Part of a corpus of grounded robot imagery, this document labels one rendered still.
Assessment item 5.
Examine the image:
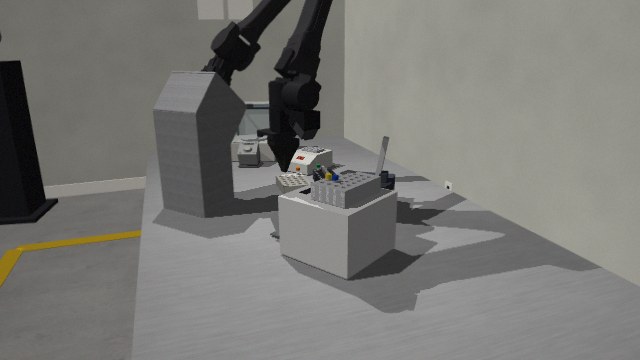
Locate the white tube rack with round holes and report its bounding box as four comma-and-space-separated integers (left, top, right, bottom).
276, 173, 311, 194

